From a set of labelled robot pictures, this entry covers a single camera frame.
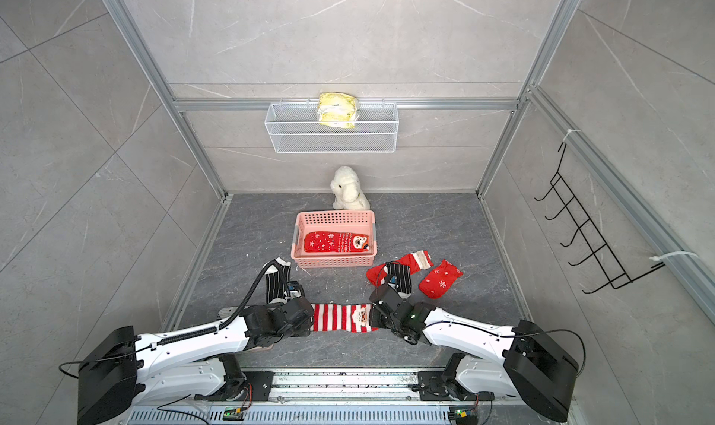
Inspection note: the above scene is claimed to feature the white plush toy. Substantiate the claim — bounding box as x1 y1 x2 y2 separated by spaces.
331 166 371 211

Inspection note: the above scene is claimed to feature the pink plastic basket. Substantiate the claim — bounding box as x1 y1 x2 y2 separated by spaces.
292 210 377 269

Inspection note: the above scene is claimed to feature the black wall hook rack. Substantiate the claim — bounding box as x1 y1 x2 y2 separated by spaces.
534 143 666 295

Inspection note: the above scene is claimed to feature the yellow packet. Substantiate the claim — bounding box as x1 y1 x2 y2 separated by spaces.
317 93 359 129

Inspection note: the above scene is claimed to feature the black white striped sock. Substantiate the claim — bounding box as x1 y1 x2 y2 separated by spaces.
264 257 292 304

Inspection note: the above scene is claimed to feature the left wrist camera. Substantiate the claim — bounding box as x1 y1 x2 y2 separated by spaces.
288 281 305 299

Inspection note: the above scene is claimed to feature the metal base rail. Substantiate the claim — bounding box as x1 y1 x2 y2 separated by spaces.
127 366 576 425

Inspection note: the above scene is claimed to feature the white wire wall basket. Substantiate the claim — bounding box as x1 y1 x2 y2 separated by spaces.
264 102 400 154

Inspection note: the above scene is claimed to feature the red snowflake bear sock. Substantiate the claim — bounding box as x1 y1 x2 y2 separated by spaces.
304 231 371 254

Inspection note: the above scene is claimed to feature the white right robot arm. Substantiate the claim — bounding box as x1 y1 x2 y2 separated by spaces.
370 285 583 423

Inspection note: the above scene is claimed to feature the red plain sock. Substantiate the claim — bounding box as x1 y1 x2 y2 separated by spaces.
366 250 434 285

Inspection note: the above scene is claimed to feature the red white santa sock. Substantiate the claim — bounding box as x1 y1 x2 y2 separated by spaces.
312 303 377 333

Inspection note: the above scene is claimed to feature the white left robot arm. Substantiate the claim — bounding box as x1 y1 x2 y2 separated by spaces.
76 257 315 424

